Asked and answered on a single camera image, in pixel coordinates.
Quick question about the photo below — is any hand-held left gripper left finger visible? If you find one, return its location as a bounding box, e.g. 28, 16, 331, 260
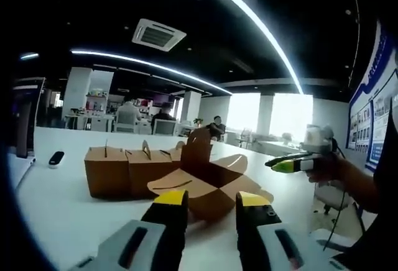
71, 189, 190, 271

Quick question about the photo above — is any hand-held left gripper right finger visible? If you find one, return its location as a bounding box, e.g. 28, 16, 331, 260
235, 191, 340, 271

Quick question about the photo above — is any brown paper box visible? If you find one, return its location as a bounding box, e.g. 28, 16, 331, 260
124, 139, 174, 198
83, 139, 130, 200
161, 140, 188, 172
146, 127, 275, 223

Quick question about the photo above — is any person's right hand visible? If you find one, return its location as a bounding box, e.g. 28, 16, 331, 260
305, 155, 346, 188

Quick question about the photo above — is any grey mesh office chair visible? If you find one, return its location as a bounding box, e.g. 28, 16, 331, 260
153, 118, 178, 136
116, 110, 138, 134

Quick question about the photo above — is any long curved ceiling light strip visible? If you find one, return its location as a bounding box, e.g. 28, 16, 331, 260
189, 0, 306, 95

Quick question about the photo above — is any small black and white device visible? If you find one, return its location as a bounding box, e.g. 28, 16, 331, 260
48, 150, 65, 170

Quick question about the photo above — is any purple screen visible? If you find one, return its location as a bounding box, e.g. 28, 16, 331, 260
152, 93, 170, 108

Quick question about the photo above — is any white background desk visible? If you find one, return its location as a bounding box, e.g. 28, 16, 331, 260
64, 113, 116, 132

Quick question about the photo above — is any shelf with colourful items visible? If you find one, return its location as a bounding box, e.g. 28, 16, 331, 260
85, 88, 110, 117

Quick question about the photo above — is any white ceiling air vent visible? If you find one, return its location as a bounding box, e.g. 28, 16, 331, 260
131, 18, 188, 52

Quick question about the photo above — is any dark computer monitor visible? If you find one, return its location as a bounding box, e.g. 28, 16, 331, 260
11, 78, 46, 158

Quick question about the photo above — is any black cable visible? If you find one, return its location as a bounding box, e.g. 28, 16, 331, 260
322, 139, 368, 250

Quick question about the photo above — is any blue and white wall poster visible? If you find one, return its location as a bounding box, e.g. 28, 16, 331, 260
346, 19, 398, 173

